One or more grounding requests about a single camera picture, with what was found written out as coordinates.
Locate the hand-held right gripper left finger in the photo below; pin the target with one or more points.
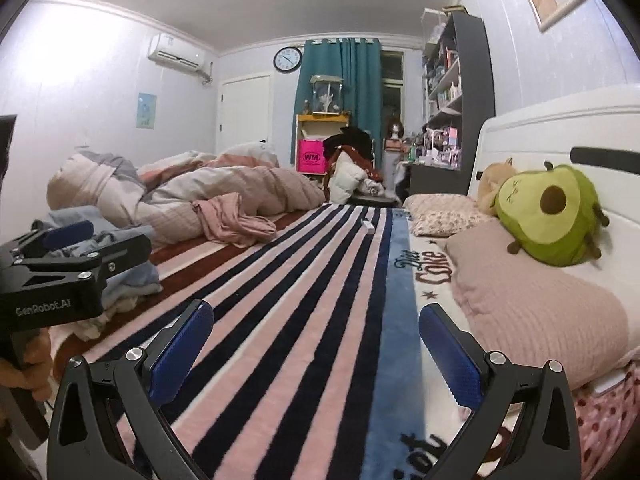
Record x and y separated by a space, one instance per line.
182 350

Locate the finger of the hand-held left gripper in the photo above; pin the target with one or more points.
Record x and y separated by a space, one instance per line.
67 234
127 250

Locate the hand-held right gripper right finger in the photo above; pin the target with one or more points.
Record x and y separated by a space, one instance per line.
450 360

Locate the grey-blue pants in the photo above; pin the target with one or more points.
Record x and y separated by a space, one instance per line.
70 216

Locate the person's left hand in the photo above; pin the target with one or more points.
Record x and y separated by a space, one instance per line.
37 365

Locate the pink knit pillow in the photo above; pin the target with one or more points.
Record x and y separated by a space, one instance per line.
525 300

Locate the crumpled pink garment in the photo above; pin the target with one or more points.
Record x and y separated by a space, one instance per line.
225 220

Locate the striped printed blanket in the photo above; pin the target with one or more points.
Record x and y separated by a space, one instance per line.
300 310

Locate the floral pillow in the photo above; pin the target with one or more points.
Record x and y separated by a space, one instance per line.
440 215

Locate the pink striped duvet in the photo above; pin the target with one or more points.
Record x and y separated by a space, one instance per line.
260 185

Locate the small white box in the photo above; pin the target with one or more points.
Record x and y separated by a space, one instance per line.
367 227

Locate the green avocado plush toy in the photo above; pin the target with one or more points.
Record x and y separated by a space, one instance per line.
560 230

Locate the pink polka-dot bed sheet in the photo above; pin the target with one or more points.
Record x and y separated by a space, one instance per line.
610 420

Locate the white door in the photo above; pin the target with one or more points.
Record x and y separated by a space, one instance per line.
245 115

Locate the dark desk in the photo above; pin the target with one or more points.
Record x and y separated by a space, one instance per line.
435 177

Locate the brown plush toy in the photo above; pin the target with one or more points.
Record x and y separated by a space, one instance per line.
492 180

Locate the white air conditioner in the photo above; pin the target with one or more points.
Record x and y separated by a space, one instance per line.
175 52

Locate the pink shopping bag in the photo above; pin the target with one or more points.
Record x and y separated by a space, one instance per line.
312 156

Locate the heap of jackets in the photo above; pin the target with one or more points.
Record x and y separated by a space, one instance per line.
350 170

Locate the yellow shelf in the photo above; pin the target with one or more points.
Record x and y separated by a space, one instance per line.
322 119

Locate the mannequin head with wig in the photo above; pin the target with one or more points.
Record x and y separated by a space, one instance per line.
396 129

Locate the glass display case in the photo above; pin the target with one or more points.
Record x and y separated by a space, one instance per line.
327 95

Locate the dark bookshelf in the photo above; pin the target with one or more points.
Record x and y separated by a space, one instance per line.
475 85

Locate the window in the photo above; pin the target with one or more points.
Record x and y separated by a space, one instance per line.
391 90

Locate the teal curtain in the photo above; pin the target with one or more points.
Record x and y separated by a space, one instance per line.
360 85

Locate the small blue wall poster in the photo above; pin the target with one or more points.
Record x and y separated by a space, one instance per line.
146 110

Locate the round wall clock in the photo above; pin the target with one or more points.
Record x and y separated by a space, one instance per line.
287 59

